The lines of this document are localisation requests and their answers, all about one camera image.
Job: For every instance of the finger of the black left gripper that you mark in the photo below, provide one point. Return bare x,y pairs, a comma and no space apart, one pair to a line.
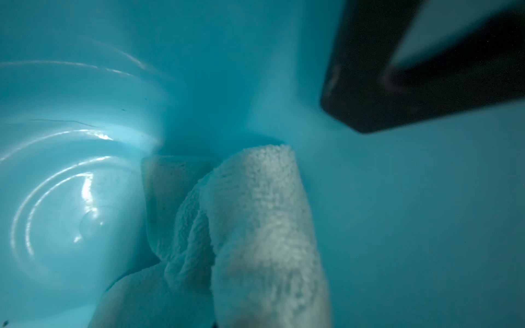
481,65

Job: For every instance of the light teal cloth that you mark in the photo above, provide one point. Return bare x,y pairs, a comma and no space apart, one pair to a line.
236,247

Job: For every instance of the teal plastic bucket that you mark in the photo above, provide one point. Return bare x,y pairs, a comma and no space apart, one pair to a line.
421,226

